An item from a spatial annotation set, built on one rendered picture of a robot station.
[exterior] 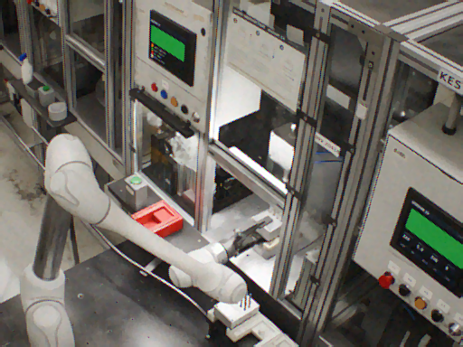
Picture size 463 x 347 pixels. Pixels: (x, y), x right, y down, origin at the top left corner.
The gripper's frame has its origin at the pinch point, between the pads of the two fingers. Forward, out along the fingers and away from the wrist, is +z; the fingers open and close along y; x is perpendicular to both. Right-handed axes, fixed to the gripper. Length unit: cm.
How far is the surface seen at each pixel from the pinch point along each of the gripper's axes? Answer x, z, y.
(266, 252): -5.8, -2.9, -6.9
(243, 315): -22.2, -28.4, -8.7
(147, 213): 35.2, -26.4, -5.1
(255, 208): 17.2, 13.2, -10.9
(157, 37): 44, -15, 64
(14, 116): 268, 7, -102
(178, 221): 25.4, -19.1, -5.9
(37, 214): 158, -28, -101
